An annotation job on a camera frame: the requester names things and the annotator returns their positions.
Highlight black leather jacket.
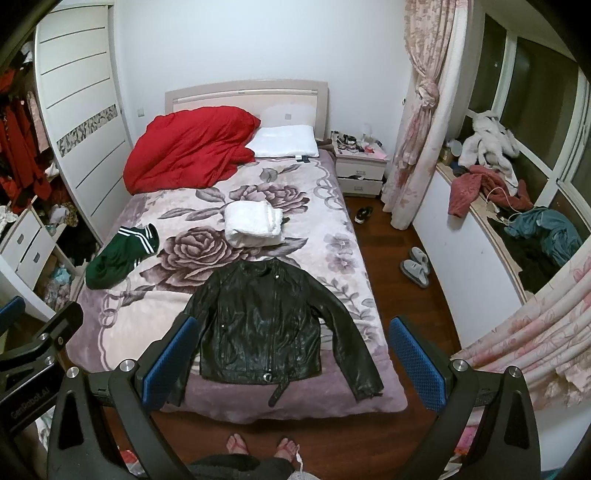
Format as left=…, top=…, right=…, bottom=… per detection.
left=168, top=259, right=384, bottom=407

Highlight beige bed headboard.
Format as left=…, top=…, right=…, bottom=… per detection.
left=165, top=80, right=329, bottom=140

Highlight white fluffy garment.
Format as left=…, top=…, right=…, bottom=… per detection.
left=458, top=110, right=520, bottom=195

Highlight white sliding wardrobe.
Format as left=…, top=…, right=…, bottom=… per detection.
left=33, top=4, right=131, bottom=243

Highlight green striped garment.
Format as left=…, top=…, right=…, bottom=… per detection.
left=85, top=224, right=159, bottom=290

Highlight dark red garment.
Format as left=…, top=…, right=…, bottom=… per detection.
left=448, top=165, right=534, bottom=218

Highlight grey slipper far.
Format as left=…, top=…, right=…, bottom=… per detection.
left=409, top=246, right=431, bottom=275

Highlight pink floral curtain left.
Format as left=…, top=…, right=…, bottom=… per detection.
left=381, top=0, right=471, bottom=230

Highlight pink floral curtain right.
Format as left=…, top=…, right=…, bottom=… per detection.
left=454, top=241, right=591, bottom=410

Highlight red duvet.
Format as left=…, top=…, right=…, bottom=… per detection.
left=123, top=106, right=260, bottom=195

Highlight pink floral curtain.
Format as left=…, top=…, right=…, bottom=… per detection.
left=381, top=0, right=471, bottom=230
left=454, top=241, right=591, bottom=410

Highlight folded white garment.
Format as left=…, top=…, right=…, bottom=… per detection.
left=223, top=200, right=283, bottom=248

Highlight white pillow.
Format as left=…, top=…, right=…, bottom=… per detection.
left=245, top=125, right=320, bottom=158

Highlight floral purple bed blanket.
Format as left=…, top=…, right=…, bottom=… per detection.
left=67, top=153, right=407, bottom=424

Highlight white nightstand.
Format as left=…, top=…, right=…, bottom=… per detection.
left=332, top=133, right=389, bottom=197

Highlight teal garment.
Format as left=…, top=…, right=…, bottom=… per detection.
left=504, top=207, right=583, bottom=267

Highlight white drawer unit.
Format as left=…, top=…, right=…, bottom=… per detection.
left=1, top=206, right=85, bottom=322

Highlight hanging red clothes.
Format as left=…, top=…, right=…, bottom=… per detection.
left=1, top=67, right=51, bottom=214

